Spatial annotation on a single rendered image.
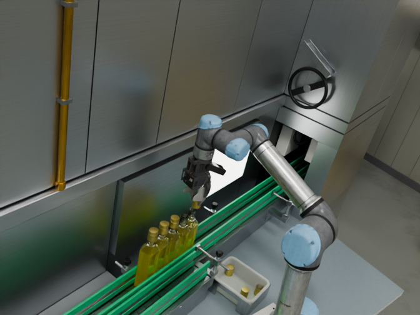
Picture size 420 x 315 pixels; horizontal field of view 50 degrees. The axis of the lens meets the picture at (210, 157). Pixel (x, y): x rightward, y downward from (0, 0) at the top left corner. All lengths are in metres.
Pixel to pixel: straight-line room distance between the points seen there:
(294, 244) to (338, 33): 1.17
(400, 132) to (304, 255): 3.86
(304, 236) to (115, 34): 0.79
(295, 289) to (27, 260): 0.84
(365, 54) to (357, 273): 1.07
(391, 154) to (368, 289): 3.03
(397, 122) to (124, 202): 3.94
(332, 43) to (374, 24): 0.21
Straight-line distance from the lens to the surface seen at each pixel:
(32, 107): 1.21
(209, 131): 1.51
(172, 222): 1.70
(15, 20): 1.11
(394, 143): 5.22
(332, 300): 2.24
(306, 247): 1.39
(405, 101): 5.10
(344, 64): 2.26
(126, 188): 1.59
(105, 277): 1.84
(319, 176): 2.46
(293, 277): 1.50
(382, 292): 2.42
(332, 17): 2.27
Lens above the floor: 2.22
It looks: 30 degrees down
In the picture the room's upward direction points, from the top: 14 degrees clockwise
